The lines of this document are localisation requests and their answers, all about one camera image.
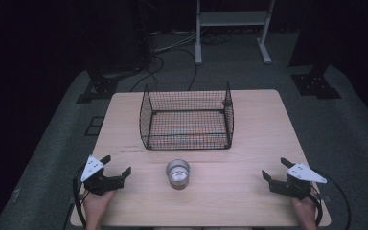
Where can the person's right hand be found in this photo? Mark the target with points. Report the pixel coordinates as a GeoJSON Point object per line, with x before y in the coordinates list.
{"type": "Point", "coordinates": [304, 211]}

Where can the black stand base plate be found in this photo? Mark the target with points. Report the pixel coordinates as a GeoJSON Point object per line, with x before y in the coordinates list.
{"type": "Point", "coordinates": [315, 85]}
{"type": "Point", "coordinates": [99, 87]}

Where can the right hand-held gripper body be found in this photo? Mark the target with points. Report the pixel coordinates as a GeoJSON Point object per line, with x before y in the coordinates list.
{"type": "Point", "coordinates": [293, 182]}

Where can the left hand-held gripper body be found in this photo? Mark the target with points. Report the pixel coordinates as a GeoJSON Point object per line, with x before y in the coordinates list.
{"type": "Point", "coordinates": [99, 180]}

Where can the metal cup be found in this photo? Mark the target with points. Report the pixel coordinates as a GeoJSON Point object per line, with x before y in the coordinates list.
{"type": "Point", "coordinates": [177, 174]}

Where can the white metal table frame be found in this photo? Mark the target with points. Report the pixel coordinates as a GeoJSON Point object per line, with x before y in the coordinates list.
{"type": "Point", "coordinates": [233, 28]}

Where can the person's left hand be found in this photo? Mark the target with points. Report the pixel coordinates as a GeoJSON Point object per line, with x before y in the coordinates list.
{"type": "Point", "coordinates": [96, 204]}

